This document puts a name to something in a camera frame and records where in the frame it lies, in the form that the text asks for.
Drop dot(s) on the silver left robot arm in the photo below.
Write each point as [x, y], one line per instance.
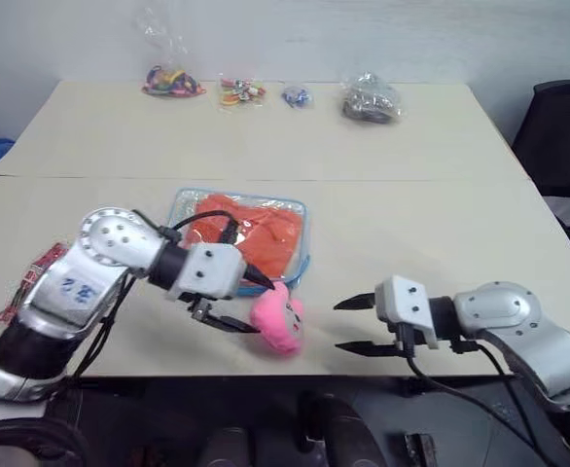
[83, 272]

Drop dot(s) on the dark rounded shape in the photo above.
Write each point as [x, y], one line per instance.
[338, 433]

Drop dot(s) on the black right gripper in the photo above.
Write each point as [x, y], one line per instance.
[402, 338]

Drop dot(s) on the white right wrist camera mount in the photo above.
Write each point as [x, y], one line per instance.
[406, 304]

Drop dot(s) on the pink plush toy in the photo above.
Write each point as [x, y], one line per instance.
[280, 321]

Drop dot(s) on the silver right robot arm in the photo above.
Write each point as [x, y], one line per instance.
[523, 316]

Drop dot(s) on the clear plastic pouch blue trim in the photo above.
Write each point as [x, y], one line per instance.
[188, 204]

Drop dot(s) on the clear bag of dark items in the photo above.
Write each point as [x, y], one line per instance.
[370, 99]

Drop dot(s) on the dark rectangular block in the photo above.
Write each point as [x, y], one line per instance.
[418, 450]

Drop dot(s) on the clear bag of colourful trinkets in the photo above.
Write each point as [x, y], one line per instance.
[238, 92]

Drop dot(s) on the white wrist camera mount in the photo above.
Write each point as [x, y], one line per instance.
[406, 304]
[212, 270]

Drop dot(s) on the small bag of blue items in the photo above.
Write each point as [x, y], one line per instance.
[296, 95]

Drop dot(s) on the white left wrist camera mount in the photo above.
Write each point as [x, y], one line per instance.
[212, 270]

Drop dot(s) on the black office chair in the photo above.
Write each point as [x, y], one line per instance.
[557, 141]

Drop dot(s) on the clear bag of colourful rings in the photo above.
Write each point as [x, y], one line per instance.
[173, 80]

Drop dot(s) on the red tag bundle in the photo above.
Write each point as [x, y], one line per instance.
[37, 270]

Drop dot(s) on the orange cloth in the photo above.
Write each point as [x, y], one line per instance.
[265, 238]

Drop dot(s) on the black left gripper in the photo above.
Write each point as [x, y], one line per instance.
[198, 306]

